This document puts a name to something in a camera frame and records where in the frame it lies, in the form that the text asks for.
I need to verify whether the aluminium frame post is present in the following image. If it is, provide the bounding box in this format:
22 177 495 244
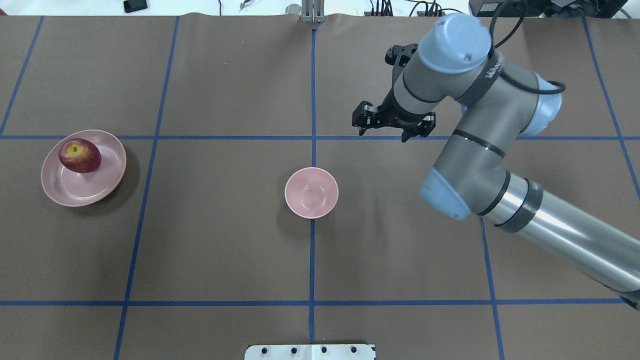
300 0 326 24

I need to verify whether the pink plate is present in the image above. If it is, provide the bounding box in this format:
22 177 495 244
40 129 127 207

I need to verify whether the black device box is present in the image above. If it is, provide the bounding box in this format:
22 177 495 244
468 0 628 19

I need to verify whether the red apple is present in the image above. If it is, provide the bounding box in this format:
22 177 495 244
58 137 102 174

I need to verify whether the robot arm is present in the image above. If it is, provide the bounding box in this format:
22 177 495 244
352 13 640 310

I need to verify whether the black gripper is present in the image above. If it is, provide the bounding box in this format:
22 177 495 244
351 90 437 142

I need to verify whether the pink bowl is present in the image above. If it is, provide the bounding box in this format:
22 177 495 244
284 167 339 220

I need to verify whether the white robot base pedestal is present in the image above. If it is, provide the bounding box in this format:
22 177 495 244
244 343 377 360

